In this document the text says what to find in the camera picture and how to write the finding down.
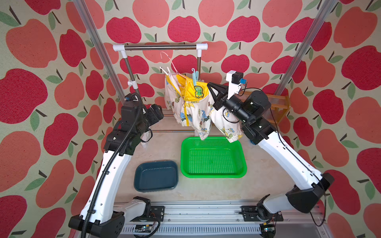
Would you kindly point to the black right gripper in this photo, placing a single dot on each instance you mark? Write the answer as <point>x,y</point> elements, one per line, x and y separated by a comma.
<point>220,89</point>

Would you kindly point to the yellow dinosaur kids jacket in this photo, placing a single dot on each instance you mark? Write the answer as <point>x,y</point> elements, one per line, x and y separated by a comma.
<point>192,106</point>

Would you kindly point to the light blue clothespin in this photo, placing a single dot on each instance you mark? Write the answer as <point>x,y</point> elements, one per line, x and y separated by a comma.
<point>195,76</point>

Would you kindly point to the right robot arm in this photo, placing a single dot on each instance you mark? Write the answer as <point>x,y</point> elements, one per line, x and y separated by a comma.
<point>310,184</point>

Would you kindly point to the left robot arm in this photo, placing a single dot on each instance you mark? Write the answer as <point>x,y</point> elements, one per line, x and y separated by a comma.
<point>119,148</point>

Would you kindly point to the wooden shelf rack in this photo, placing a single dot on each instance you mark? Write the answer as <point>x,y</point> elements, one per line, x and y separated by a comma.
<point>277,115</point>

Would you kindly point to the green plastic basket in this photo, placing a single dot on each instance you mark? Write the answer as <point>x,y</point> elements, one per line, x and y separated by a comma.
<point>214,157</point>

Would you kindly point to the white and steel clothes rack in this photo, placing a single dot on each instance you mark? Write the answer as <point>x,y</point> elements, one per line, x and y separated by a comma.
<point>162,47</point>

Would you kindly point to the dark blue plastic tray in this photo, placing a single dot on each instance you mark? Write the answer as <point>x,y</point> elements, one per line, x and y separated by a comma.
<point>156,176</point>

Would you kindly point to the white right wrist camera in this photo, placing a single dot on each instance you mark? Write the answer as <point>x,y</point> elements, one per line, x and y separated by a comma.
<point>235,80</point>

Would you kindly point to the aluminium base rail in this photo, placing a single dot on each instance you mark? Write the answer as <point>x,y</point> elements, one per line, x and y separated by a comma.
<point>142,218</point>

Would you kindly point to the aluminium frame post left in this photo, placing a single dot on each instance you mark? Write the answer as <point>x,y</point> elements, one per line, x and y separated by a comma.
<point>89,24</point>

